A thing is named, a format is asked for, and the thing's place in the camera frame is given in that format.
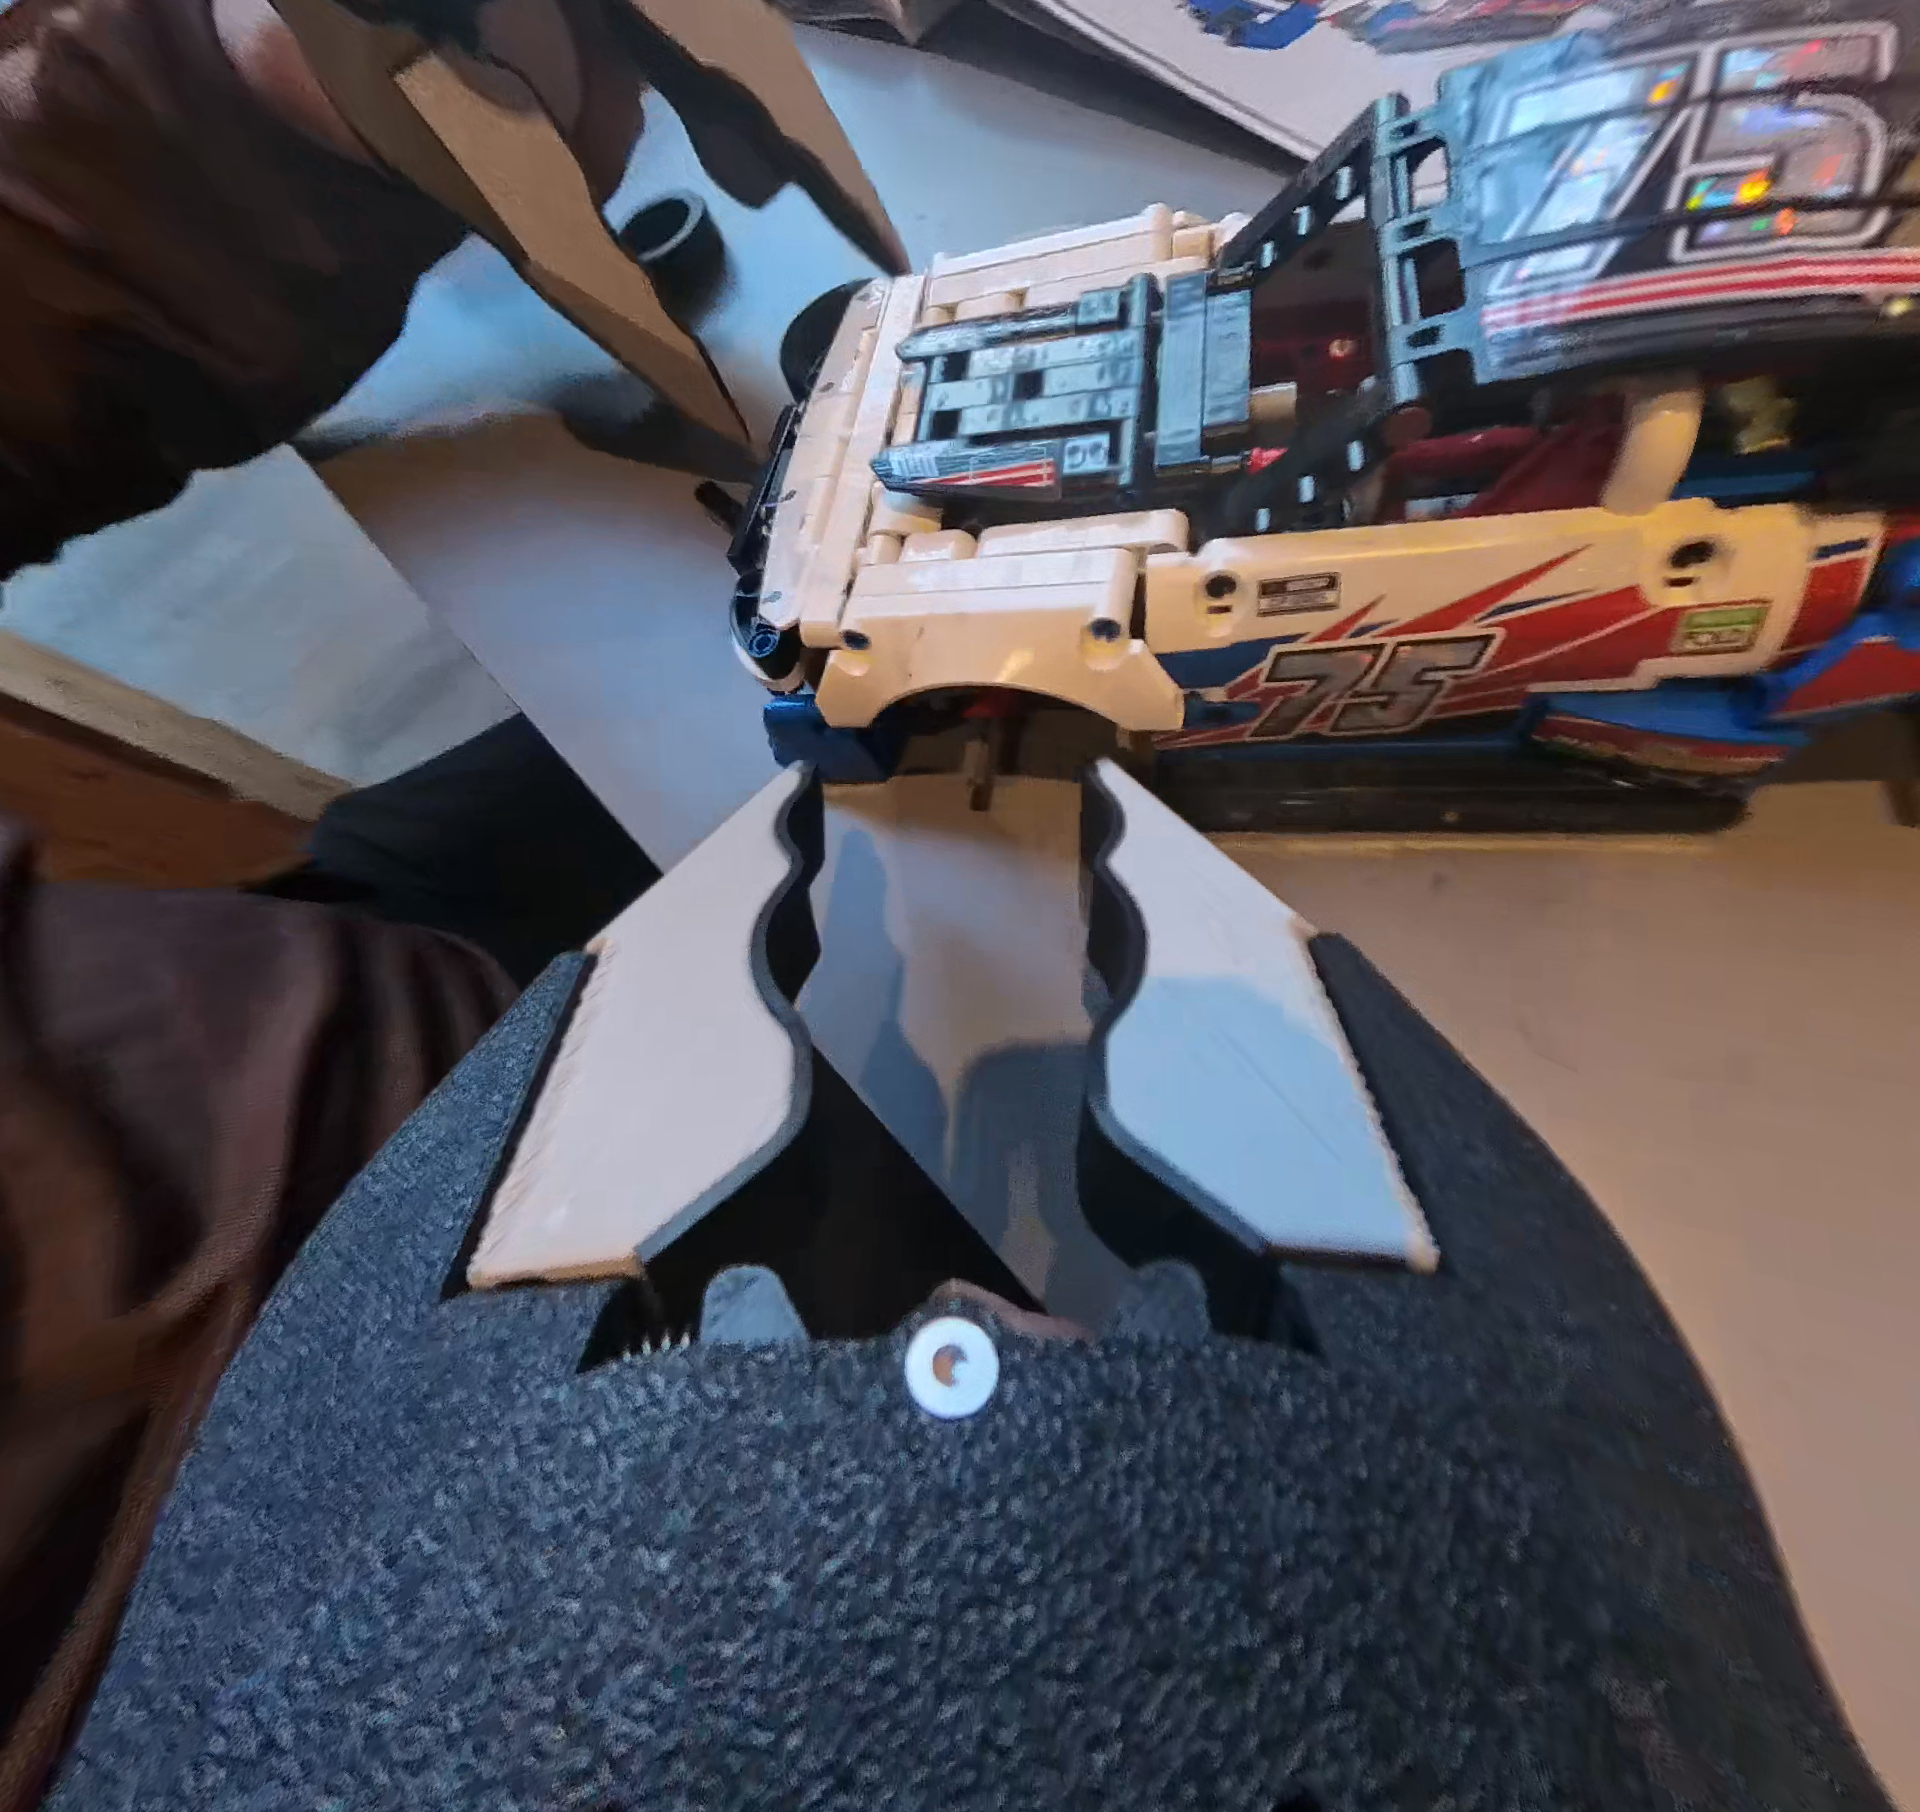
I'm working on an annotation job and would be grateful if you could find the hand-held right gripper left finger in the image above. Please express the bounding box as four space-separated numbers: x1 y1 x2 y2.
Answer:
465 761 824 1296

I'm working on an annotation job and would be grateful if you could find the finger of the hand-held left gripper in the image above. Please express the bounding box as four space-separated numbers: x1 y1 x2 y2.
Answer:
593 0 913 275
247 0 759 486

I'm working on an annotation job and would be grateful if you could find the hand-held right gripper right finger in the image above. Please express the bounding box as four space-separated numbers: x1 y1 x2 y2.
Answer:
1079 759 1442 1274

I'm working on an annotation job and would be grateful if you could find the black treaded toy tire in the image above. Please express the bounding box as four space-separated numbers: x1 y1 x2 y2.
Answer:
615 192 733 303

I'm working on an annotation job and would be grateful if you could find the toy brick race car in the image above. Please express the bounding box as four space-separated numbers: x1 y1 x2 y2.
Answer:
698 0 1920 834

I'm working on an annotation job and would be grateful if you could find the person's left forearm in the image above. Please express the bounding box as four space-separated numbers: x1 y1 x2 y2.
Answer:
0 0 470 577

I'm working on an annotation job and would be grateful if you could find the grey desk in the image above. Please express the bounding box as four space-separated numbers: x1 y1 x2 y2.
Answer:
300 27 1920 1812

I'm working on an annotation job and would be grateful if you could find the person's left hand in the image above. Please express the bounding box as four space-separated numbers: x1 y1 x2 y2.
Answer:
461 0 649 220

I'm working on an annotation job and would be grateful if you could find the wooden beam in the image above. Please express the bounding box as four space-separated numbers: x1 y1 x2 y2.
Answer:
0 626 356 892

